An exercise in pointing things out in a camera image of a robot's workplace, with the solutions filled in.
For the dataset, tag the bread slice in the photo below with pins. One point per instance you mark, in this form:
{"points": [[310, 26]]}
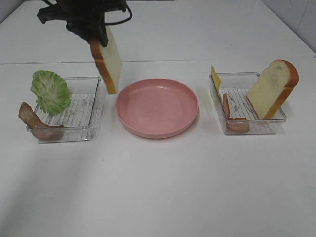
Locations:
{"points": [[108, 61], [272, 88]]}

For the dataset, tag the yellow cheese slice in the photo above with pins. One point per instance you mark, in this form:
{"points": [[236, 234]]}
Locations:
{"points": [[216, 81]]}

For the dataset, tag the green lettuce leaf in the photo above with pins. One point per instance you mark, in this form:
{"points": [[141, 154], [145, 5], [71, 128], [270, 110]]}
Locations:
{"points": [[53, 94]]}

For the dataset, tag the pink round plate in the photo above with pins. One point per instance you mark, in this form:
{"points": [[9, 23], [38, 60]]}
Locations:
{"points": [[157, 108]]}

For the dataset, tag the right clear plastic tray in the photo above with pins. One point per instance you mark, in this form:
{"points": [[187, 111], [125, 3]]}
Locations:
{"points": [[236, 86]]}

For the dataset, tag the clear plastic tray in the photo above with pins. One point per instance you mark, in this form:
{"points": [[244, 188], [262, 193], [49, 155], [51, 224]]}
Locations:
{"points": [[81, 120], [236, 86]]}

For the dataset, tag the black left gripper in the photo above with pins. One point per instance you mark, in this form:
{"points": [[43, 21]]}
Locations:
{"points": [[83, 11]]}

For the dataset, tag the brown bacon strip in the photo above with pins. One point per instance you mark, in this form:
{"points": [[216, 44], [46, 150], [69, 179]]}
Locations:
{"points": [[34, 121]]}

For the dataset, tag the left clear plastic tray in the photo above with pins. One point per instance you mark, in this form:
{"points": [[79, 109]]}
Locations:
{"points": [[81, 120]]}

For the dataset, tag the pink bacon strip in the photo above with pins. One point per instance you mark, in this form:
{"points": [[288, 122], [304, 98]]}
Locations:
{"points": [[239, 125]]}

